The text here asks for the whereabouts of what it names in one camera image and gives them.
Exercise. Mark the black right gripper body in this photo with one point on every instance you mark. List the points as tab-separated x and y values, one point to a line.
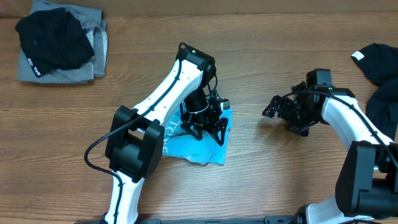
300	116

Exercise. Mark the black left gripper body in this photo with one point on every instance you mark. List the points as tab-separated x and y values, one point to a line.
198	111

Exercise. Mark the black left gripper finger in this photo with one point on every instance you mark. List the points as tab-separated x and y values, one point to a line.
218	131
193	128

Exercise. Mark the light blue t-shirt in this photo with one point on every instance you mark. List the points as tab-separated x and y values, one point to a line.
178	143

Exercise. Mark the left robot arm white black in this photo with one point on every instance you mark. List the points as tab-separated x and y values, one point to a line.
136	139

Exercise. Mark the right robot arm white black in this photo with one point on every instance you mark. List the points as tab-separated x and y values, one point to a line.
366	189

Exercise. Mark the unfolded black garment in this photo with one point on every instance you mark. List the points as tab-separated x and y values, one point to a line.
378	62

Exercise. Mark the folded grey garment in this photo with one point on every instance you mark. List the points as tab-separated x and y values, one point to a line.
95	29

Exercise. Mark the folded black garment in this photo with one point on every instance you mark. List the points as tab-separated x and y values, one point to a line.
53	39

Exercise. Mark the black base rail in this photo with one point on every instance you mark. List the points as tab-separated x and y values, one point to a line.
284	219

